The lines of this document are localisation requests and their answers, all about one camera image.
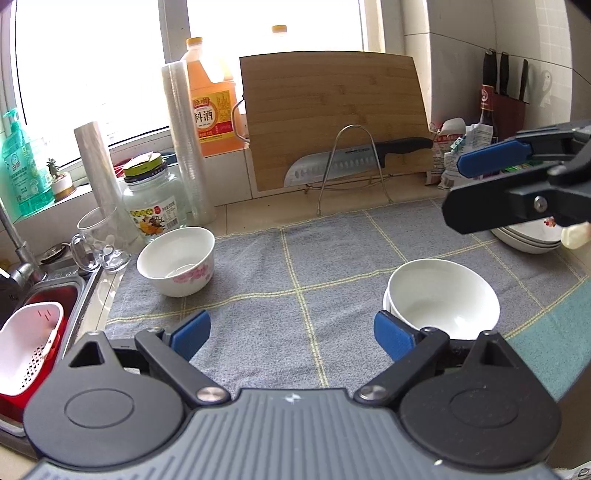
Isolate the white bowl bottom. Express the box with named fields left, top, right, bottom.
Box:
left=382, top=288, right=394, bottom=314

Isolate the glass jar green lid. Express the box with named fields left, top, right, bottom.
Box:
left=122, top=152, right=188, bottom=243

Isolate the green dish soap bottle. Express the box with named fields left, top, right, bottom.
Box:
left=2, top=108, right=54, bottom=217

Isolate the red basin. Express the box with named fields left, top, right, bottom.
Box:
left=1, top=283, right=79, bottom=423

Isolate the large white fruit plate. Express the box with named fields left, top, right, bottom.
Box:
left=491, top=229, right=561, bottom=254

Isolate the orange cooking wine jug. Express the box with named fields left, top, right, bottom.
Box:
left=182, top=37, right=245, bottom=156

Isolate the white seasoning bag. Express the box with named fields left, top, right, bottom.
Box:
left=439, top=123, right=494, bottom=190

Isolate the white colander basket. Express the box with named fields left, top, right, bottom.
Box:
left=0, top=301, right=64, bottom=397

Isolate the green lid sauce jar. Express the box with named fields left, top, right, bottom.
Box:
left=501, top=160, right=545, bottom=174

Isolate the metal faucet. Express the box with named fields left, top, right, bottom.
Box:
left=0, top=197, right=47, bottom=324

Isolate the black handled kitchen knife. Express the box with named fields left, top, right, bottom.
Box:
left=283, top=137, right=433, bottom=187

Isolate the white floral bowl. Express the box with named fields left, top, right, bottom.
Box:
left=387, top=259, right=500, bottom=340
left=136, top=227, right=215, bottom=298

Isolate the white floral bowl back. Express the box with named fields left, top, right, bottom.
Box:
left=136, top=227, right=215, bottom=298

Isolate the right gloved hand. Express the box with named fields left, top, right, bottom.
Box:
left=561, top=222, right=591, bottom=250

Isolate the glass mug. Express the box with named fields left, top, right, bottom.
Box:
left=70, top=205, right=131, bottom=273

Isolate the small potted plant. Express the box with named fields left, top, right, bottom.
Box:
left=46, top=158, right=76, bottom=202

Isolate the white stained plate back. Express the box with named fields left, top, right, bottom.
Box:
left=496, top=218, right=562, bottom=246

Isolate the bamboo cutting board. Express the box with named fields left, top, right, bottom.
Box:
left=239, top=51, right=431, bottom=192

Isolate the dark red knife block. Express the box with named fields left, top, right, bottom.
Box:
left=493, top=52, right=529, bottom=141

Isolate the metal wire board rack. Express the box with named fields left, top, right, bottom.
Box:
left=297, top=124, right=392, bottom=216

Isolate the dark soy sauce bottle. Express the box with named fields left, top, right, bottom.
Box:
left=480, top=49, right=498, bottom=143

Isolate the red white paper packet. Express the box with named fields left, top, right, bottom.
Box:
left=425, top=117, right=466, bottom=186

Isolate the grey green checked cloth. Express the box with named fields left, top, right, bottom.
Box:
left=106, top=200, right=590, bottom=397

